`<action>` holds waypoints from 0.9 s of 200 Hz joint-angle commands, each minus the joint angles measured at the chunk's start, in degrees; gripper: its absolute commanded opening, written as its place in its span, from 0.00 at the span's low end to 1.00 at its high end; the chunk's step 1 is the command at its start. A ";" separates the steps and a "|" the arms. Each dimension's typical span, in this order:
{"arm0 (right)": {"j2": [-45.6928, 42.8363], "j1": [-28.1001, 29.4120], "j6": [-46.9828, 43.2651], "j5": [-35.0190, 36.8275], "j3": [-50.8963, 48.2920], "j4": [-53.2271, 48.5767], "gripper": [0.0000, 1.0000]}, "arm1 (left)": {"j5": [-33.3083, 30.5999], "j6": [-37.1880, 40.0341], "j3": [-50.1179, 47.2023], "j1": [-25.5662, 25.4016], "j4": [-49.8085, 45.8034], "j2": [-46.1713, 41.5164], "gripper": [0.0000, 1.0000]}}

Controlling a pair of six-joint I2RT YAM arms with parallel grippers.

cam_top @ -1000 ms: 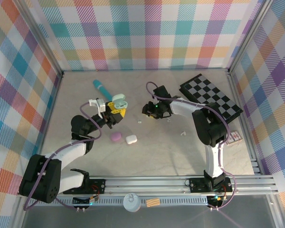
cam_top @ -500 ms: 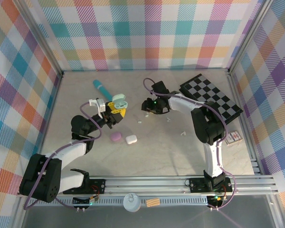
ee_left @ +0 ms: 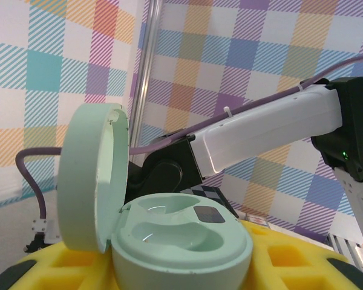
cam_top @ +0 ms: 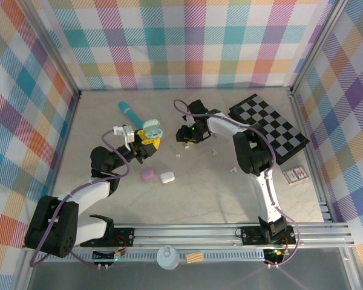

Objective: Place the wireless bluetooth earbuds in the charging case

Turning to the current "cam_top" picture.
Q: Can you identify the mint earbud charging case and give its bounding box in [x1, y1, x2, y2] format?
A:
[141, 118, 162, 140]

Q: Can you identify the purple earbud charging case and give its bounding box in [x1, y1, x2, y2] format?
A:
[140, 167, 157, 181]

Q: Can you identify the white earbud charging case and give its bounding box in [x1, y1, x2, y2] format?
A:
[159, 170, 175, 184]

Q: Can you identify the teal pen-shaped device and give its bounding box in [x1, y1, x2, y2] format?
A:
[117, 101, 145, 127]

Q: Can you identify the black grey chessboard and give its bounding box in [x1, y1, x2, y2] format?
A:
[228, 93, 310, 166]

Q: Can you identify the small LED controller board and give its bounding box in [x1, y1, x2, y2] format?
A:
[263, 248, 288, 264]
[92, 247, 127, 264]

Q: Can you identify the playing card box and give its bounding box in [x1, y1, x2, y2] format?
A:
[283, 164, 310, 186]

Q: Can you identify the white round can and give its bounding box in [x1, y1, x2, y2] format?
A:
[156, 245, 181, 271]

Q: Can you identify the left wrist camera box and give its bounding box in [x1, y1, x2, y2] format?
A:
[113, 123, 136, 149]

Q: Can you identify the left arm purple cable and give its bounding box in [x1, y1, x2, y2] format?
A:
[29, 128, 131, 268]

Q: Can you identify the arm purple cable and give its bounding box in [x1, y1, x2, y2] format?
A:
[172, 98, 301, 268]
[29, 128, 131, 268]

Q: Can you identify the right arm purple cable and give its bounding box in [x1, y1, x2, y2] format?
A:
[172, 98, 301, 268]

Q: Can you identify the aluminium side rail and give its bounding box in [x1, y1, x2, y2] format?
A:
[289, 87, 334, 224]
[42, 92, 81, 226]

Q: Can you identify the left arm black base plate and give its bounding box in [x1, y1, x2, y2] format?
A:
[79, 226, 136, 248]

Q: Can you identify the long aluminium mounting rail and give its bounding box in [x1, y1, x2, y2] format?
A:
[20, 222, 356, 251]

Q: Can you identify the slotted metal cable duct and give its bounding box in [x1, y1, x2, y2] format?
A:
[35, 251, 269, 263]

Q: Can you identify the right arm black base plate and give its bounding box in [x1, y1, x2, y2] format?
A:
[240, 225, 297, 246]

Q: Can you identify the aluminium corner post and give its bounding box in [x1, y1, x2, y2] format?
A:
[290, 0, 349, 95]
[18, 0, 82, 100]

